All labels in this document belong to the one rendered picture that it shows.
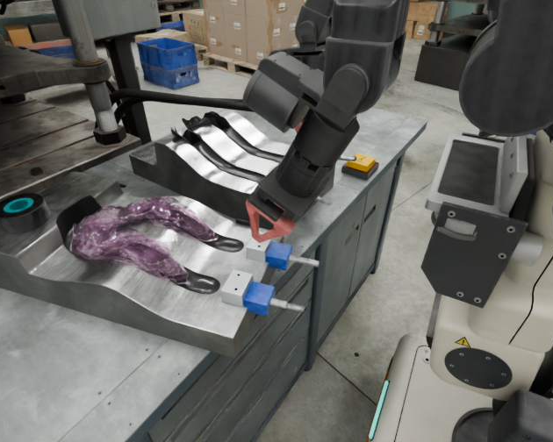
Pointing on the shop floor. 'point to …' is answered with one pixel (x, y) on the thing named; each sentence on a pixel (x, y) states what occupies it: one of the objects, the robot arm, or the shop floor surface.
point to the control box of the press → (121, 46)
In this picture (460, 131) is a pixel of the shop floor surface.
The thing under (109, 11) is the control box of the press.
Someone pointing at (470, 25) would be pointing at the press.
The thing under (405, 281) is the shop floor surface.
